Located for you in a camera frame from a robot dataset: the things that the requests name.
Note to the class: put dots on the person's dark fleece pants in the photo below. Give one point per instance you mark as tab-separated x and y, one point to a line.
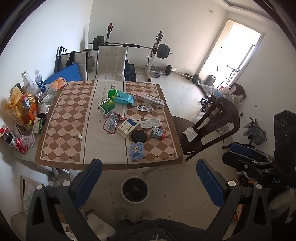
150	231

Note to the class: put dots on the grey bucket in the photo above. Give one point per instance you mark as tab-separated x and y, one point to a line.
210	80

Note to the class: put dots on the orange cooking oil bottle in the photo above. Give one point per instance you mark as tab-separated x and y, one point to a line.
30	109

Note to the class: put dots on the person's right hand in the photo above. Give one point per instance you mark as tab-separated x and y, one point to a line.
278	203

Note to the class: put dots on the small green box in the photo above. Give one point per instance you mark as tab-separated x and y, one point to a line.
38	125

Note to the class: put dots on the small red snack packet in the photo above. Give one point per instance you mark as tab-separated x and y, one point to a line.
119	116

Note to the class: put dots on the white table leg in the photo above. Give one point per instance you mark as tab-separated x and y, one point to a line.
149	169

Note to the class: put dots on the crumpled clear plastic wrap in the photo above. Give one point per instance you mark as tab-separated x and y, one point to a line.
46	97

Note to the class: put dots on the white round trash bin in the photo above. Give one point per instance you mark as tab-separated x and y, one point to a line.
134	190

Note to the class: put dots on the orange printed box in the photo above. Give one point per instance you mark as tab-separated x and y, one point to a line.
239	212

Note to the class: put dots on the long white toothpaste box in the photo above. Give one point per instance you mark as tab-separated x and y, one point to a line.
150	100

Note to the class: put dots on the long barbell with black plates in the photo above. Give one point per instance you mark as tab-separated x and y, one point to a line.
163	51

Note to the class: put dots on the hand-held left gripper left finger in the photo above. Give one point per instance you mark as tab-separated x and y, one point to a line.
89	180

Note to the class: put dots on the dark cola bottle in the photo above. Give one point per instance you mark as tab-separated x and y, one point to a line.
7	135

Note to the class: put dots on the small red and white carton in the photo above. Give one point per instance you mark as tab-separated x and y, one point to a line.
158	134

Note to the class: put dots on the white plastic bag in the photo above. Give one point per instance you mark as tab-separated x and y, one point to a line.
227	92

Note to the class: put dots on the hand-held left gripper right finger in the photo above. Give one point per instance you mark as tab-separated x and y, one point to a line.
211	183

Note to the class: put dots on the orange tissue pack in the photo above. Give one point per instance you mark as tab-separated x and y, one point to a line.
57	83

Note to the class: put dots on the blue star print pouch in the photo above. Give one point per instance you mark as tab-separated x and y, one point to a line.
137	150

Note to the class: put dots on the white barbell rack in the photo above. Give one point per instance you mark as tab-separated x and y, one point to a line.
151	58

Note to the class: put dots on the red soda can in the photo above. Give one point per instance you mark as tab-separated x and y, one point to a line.
21	146

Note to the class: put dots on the red black stick vacuum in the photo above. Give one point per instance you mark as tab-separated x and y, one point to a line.
110	29

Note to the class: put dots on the red edged silver packet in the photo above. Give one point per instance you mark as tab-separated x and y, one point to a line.
110	124

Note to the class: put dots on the grey fluffy slipper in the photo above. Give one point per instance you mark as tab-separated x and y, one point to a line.
146	214

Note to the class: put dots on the yellow snack bag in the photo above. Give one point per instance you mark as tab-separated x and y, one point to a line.
15	104

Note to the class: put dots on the brown checkered tablecloth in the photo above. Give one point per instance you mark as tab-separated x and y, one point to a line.
69	120

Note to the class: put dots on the white tissue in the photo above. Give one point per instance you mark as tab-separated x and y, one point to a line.
190	134

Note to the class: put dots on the bright balcony door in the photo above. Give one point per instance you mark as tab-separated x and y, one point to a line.
229	51

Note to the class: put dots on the grey cloth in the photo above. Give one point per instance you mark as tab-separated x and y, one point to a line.
254	133

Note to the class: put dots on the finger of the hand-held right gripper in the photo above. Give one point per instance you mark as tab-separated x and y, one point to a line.
240	162
241	148

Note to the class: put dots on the small white paper scrap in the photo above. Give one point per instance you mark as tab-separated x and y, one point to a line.
79	136

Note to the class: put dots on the clear glass bottle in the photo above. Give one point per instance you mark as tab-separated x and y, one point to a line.
27	81

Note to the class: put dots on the green white medicine box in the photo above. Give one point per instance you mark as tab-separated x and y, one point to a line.
105	109

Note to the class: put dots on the printed white sheet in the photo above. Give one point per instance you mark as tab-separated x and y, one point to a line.
30	194

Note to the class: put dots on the white padded chair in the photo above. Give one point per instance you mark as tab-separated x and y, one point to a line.
112	61

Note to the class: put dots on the white blue medicine box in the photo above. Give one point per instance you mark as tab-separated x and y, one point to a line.
128	127

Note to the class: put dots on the clear blue label bottle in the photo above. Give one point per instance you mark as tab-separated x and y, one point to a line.
39	80

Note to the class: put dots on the blue folded mat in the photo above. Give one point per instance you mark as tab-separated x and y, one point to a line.
66	74

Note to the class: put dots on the black low rack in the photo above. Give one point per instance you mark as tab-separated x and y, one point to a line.
208	104

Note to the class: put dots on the silver pill blister pack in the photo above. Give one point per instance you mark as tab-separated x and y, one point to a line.
145	108

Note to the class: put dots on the flat white green box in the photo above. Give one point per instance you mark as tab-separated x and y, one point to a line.
149	122

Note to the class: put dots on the beige padded chair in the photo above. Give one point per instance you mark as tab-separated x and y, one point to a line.
81	62

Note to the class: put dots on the black round lid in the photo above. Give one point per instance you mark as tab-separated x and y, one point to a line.
138	136

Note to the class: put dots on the short barbell with black plates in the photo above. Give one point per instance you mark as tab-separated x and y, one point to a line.
168	70

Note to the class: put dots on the teal plastic pouch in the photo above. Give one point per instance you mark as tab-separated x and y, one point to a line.
122	98

